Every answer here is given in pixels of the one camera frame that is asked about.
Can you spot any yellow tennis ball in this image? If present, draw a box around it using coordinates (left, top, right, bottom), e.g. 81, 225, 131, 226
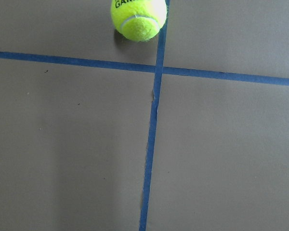
110, 0, 167, 42

